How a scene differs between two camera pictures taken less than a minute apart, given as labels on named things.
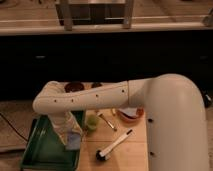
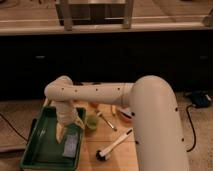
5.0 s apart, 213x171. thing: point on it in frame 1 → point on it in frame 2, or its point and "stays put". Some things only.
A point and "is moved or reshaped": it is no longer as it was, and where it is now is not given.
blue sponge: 73,141 is moved or reshaped
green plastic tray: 46,149 stays put
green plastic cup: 92,121 stays put
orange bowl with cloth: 131,114 stays put
